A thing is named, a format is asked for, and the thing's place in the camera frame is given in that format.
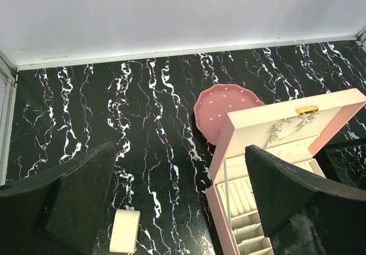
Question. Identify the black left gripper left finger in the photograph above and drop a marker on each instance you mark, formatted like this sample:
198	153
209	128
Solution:
57	211

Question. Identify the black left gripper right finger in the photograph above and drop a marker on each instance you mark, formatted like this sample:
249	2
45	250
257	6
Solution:
302	212

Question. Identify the pink jewelry box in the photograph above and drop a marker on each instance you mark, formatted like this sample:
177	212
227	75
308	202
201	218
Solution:
294	131

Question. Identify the pink polka dot plate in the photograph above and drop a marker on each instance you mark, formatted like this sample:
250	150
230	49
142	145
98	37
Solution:
213	104

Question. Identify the cream ring box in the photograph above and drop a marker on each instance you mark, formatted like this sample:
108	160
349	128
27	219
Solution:
124	231

